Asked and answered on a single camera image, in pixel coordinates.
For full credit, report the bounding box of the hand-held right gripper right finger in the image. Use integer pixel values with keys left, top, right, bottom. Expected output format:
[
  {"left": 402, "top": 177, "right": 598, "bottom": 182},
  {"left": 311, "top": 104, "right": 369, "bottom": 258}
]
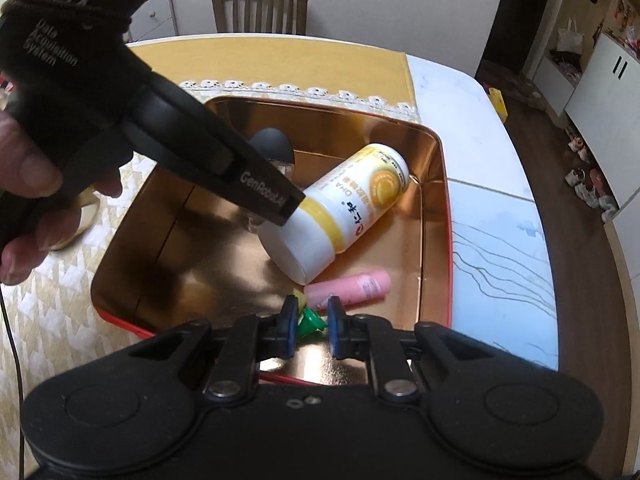
[{"left": 327, "top": 296, "right": 495, "bottom": 408}]

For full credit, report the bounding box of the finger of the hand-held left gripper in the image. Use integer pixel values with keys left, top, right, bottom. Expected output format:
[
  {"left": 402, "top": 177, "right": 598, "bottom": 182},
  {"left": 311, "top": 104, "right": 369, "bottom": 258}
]
[{"left": 180, "top": 87, "right": 306, "bottom": 227}]

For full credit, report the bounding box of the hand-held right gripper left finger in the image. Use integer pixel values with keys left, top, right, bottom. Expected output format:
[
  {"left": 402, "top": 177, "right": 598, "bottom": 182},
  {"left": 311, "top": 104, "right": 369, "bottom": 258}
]
[{"left": 127, "top": 296, "right": 300, "bottom": 408}]

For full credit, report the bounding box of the green toy piece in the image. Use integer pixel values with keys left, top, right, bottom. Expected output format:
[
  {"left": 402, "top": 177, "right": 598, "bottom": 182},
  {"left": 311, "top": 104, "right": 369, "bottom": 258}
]
[{"left": 295, "top": 307, "right": 328, "bottom": 339}]

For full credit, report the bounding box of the white yellow plastic bottle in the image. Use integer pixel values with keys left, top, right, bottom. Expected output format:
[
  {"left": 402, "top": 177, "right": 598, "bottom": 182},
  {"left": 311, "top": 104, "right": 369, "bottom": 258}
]
[{"left": 257, "top": 143, "right": 412, "bottom": 283}]

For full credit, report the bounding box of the red tin box gold inside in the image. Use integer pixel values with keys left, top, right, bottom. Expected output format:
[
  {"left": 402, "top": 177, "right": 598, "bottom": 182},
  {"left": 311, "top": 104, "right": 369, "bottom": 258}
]
[{"left": 91, "top": 94, "right": 453, "bottom": 341}]

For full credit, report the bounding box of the person's left hand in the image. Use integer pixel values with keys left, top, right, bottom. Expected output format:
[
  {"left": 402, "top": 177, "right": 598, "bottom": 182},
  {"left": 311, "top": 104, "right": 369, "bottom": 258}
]
[{"left": 0, "top": 110, "right": 123, "bottom": 287}]

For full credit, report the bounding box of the black-topped clear bottle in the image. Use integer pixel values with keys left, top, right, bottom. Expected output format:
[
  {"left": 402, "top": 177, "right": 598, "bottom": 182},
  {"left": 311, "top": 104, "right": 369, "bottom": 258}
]
[{"left": 246, "top": 128, "right": 297, "bottom": 233}]

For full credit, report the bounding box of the pink tube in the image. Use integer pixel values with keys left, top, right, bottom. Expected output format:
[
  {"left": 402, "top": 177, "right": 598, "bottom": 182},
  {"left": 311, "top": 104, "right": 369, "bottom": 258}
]
[{"left": 305, "top": 269, "right": 392, "bottom": 310}]

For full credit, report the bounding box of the white drawer cabinet wooden top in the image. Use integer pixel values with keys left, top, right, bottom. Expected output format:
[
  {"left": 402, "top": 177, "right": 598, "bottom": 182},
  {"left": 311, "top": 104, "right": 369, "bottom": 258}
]
[{"left": 127, "top": 0, "right": 178, "bottom": 43}]

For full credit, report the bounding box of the yellow houndstooth tablecloth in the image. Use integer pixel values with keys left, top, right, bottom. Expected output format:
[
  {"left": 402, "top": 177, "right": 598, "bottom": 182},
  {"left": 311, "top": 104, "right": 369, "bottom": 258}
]
[{"left": 0, "top": 35, "right": 426, "bottom": 480}]

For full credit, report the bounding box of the gold round object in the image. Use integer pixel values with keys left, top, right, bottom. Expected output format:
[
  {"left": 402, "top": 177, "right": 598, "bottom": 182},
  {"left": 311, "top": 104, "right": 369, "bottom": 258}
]
[{"left": 50, "top": 190, "right": 101, "bottom": 251}]

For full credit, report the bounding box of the wooden chair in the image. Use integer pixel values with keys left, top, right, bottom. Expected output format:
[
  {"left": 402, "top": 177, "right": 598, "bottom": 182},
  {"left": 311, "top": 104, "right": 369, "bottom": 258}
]
[{"left": 210, "top": 0, "right": 310, "bottom": 36}]

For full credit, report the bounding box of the yellow box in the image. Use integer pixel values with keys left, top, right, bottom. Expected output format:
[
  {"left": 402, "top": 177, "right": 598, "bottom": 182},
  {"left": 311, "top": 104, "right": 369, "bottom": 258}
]
[{"left": 487, "top": 87, "right": 508, "bottom": 121}]

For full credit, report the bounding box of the row of shoes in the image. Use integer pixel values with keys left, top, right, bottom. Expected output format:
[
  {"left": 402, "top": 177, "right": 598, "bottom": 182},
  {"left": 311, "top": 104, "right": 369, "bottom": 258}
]
[{"left": 564, "top": 125, "right": 622, "bottom": 223}]

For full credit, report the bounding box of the white bag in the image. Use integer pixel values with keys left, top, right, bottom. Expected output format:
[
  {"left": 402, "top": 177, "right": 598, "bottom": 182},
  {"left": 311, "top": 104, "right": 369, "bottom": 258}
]
[{"left": 557, "top": 17, "right": 584, "bottom": 54}]

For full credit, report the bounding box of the black cable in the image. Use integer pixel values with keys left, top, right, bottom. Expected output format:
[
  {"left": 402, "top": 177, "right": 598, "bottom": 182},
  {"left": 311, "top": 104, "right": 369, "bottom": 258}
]
[{"left": 0, "top": 285, "right": 26, "bottom": 480}]

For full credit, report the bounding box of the white wooden wall cabinet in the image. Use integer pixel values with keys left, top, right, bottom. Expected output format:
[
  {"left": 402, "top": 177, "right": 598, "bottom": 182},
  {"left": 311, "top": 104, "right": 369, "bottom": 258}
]
[{"left": 475, "top": 0, "right": 640, "bottom": 211}]

